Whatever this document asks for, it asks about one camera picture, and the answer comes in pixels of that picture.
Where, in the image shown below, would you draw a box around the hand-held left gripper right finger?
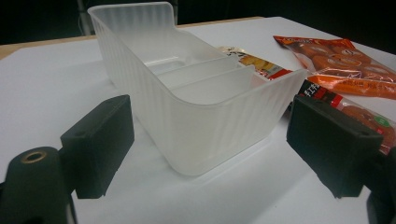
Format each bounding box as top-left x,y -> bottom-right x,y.
286,93 -> 385,200

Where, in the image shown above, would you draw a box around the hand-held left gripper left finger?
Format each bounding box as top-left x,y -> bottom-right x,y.
60,94 -> 135,200

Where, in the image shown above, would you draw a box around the red and black snack packet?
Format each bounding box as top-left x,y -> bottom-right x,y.
288,78 -> 396,156

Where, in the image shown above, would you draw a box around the orange snack packet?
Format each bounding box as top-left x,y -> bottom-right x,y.
273,35 -> 396,101

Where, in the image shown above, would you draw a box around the translucent plastic storage container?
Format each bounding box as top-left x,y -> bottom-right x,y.
87,1 -> 310,177

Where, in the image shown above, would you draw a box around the white table mat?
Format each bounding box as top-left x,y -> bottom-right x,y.
0,16 -> 396,224

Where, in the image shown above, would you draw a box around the white and yellow snack packet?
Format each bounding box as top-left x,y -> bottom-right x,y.
218,46 -> 293,81

